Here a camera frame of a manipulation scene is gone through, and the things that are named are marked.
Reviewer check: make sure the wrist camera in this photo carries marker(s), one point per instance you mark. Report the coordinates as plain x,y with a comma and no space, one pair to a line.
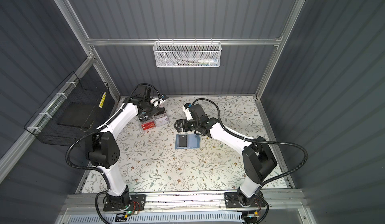
160,100
187,111

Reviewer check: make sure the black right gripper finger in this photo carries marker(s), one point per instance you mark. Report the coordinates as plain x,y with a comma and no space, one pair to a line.
181,128
181,122

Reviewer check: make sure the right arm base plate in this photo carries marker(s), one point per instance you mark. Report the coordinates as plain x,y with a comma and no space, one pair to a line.
238,200

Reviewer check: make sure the clear acrylic card display stand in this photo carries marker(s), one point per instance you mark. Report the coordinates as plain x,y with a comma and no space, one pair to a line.
153,118

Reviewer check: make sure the black wire wall basket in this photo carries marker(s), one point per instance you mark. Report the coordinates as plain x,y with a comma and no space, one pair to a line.
43,125

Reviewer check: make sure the black pad in basket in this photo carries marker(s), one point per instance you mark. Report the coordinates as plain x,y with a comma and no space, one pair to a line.
78,115

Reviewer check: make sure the white diamond VIP card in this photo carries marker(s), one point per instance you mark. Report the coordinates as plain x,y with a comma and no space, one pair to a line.
161,121

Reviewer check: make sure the pens in white basket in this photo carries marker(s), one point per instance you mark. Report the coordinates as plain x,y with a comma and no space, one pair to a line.
206,62

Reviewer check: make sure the yellow marker pen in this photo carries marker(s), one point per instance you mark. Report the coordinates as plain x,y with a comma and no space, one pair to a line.
102,100

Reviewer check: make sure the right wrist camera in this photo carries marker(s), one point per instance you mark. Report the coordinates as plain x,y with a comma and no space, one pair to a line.
187,111

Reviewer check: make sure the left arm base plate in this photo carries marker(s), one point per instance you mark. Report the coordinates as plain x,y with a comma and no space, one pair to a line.
127,203

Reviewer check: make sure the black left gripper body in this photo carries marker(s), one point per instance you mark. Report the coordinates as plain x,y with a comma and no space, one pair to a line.
150,109

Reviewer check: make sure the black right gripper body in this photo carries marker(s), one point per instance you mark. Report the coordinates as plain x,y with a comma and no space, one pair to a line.
196,125

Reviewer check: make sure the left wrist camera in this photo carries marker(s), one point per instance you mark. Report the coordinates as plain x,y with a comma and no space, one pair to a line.
160,100

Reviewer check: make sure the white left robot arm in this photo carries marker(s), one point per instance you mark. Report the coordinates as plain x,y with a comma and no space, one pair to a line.
102,149

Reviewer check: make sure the white wire mesh basket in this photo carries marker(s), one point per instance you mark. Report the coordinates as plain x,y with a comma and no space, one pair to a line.
165,54

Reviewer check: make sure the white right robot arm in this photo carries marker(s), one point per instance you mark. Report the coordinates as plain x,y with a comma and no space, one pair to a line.
258,159

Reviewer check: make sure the red VIP card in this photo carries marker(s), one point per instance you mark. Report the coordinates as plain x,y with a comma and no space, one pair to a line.
148,125

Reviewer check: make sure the blue leather card wallet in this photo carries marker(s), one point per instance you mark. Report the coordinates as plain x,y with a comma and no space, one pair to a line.
193,141

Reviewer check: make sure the black gold-line VIP card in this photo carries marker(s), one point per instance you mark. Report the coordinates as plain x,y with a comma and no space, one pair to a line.
160,111

